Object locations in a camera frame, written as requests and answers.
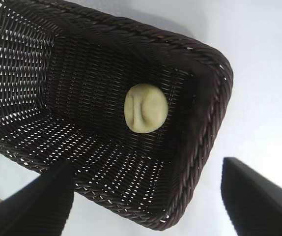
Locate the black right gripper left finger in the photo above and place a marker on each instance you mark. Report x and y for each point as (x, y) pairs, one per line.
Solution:
(33, 209)

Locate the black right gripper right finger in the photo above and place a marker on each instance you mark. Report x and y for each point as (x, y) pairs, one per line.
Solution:
(261, 204)

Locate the dark brown woven basket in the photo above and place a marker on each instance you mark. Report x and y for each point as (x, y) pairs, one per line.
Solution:
(82, 86)

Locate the pale yellow round fruit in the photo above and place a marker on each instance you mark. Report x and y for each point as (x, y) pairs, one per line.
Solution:
(146, 108)

